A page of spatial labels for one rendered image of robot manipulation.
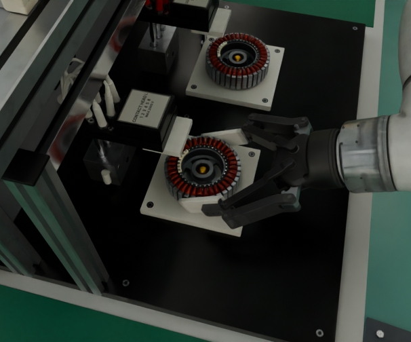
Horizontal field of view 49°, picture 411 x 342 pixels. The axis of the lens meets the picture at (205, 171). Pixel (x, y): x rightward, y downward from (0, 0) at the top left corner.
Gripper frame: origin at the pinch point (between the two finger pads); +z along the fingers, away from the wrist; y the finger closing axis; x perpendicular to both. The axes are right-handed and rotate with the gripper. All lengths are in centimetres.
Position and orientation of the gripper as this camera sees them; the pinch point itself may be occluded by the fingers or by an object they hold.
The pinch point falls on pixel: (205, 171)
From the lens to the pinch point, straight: 66.3
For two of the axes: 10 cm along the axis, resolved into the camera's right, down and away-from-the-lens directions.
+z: -8.5, 0.8, 5.2
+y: -2.5, 8.1, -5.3
